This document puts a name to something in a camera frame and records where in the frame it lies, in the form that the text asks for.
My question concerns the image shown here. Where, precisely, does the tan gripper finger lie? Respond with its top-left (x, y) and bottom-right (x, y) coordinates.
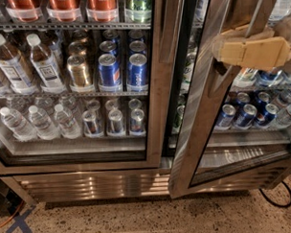
top-left (221, 25), bottom-right (275, 40)
top-left (211, 35), bottom-right (291, 71)

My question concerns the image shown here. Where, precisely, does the glass fridge door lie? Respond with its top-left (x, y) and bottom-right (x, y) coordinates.
top-left (0, 0), bottom-right (184, 175)
top-left (168, 0), bottom-right (291, 204)

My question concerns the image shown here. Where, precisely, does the stainless steel fridge base grille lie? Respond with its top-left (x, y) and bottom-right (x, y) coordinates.
top-left (0, 155), bottom-right (291, 204)

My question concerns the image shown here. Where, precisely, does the green white 7up can right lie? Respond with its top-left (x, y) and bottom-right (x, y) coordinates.
top-left (233, 68), bottom-right (257, 87)

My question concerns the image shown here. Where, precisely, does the green white 7up can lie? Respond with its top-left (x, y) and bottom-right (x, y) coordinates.
top-left (181, 53), bottom-right (196, 91)
top-left (233, 68), bottom-right (257, 87)

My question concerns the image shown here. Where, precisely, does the green white 7up can left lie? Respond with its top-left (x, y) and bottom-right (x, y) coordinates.
top-left (181, 53), bottom-right (196, 91)

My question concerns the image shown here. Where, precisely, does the blue can bottom shelf right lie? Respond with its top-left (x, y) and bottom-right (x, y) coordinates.
top-left (234, 104), bottom-right (257, 129)

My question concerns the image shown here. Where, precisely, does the blue can shelf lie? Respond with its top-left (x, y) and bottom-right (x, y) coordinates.
top-left (215, 104), bottom-right (235, 129)
top-left (234, 104), bottom-right (257, 129)

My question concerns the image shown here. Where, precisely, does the blue can bottom shelf left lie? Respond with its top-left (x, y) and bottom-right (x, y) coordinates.
top-left (215, 104), bottom-right (235, 129)

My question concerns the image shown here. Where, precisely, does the green can bottom shelf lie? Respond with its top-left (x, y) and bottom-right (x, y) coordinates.
top-left (173, 105), bottom-right (185, 133)

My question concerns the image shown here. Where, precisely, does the green soda bottle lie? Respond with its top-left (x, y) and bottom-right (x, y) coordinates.
top-left (125, 0), bottom-right (152, 23)

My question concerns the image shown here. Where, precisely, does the blue pepsi can front right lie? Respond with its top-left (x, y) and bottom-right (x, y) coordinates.
top-left (126, 53), bottom-right (148, 91)

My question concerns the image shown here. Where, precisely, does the blue pepsi can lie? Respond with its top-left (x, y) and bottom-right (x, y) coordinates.
top-left (99, 54), bottom-right (122, 92)
top-left (126, 53), bottom-right (148, 91)

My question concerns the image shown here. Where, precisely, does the small energy drink can right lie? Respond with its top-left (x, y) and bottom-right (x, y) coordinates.
top-left (129, 108), bottom-right (146, 135)

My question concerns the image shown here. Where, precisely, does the small energy drink can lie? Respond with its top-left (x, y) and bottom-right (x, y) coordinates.
top-left (129, 108), bottom-right (146, 135)
top-left (106, 108), bottom-right (125, 137)
top-left (82, 110), bottom-right (103, 138)

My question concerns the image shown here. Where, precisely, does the blue pepsi can front left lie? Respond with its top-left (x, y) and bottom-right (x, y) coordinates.
top-left (99, 54), bottom-right (122, 92)

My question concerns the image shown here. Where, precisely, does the red soda bottle right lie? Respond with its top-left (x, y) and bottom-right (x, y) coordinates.
top-left (86, 0), bottom-right (118, 22)

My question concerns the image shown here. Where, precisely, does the red soda bottle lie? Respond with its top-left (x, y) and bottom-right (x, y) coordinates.
top-left (47, 0), bottom-right (81, 22)
top-left (7, 0), bottom-right (40, 22)
top-left (86, 0), bottom-right (118, 22)

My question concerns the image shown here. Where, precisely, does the small energy drink can middle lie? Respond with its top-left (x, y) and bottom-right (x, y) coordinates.
top-left (106, 108), bottom-right (125, 137)

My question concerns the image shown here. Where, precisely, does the gold soda can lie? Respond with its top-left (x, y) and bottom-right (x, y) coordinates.
top-left (67, 55), bottom-right (95, 93)

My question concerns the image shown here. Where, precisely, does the small energy drink can left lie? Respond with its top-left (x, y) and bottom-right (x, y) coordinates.
top-left (82, 110), bottom-right (103, 138)

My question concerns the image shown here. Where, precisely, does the red soda bottle middle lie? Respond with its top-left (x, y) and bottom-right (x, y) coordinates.
top-left (47, 0), bottom-right (81, 22)

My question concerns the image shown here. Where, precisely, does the tea bottle white cap right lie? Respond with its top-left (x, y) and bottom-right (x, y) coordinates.
top-left (27, 34), bottom-right (65, 93)

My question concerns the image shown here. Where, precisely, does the tea bottle white cap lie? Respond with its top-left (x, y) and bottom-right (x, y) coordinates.
top-left (0, 34), bottom-right (37, 95)
top-left (27, 34), bottom-right (65, 93)

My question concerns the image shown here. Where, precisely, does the water bottle right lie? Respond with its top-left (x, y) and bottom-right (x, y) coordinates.
top-left (54, 104), bottom-right (81, 139)

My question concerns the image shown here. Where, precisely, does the water bottle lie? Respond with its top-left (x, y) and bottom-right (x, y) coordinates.
top-left (29, 105), bottom-right (59, 140)
top-left (54, 104), bottom-right (81, 139)
top-left (0, 106), bottom-right (37, 141)

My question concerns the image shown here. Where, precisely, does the water bottle middle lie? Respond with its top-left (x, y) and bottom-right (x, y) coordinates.
top-left (29, 105), bottom-right (59, 140)

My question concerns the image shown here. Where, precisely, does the red soda bottle left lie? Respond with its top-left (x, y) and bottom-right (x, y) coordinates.
top-left (7, 0), bottom-right (40, 22)

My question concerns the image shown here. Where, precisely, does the tea bottle white cap left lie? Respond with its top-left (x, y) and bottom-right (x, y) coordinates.
top-left (0, 34), bottom-right (37, 95)

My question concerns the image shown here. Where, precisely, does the water bottle left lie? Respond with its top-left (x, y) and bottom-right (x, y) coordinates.
top-left (0, 106), bottom-right (37, 141)

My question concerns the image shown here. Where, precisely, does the black power cable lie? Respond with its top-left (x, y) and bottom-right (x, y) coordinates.
top-left (257, 172), bottom-right (291, 210)

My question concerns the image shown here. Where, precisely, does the orange cable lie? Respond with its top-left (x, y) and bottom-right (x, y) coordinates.
top-left (0, 198), bottom-right (26, 233)

